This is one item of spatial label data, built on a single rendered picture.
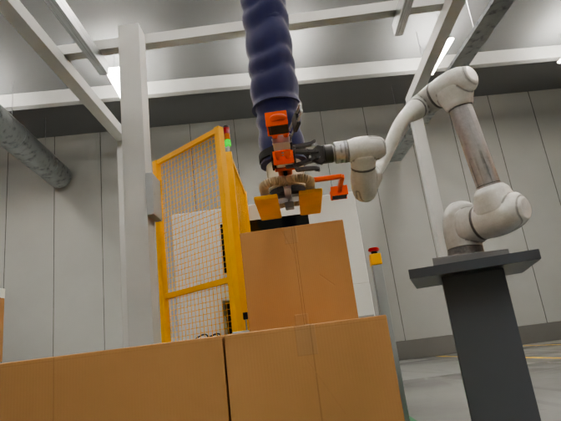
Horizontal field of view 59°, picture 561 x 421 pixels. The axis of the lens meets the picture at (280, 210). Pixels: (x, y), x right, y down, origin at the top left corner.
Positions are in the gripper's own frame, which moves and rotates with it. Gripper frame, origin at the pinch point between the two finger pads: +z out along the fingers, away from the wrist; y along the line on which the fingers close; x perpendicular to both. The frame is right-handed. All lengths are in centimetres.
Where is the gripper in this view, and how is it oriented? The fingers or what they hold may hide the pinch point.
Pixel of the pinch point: (284, 159)
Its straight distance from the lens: 201.6
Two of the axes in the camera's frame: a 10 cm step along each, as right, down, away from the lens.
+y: 1.2, 9.5, -2.7
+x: 0.6, 2.7, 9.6
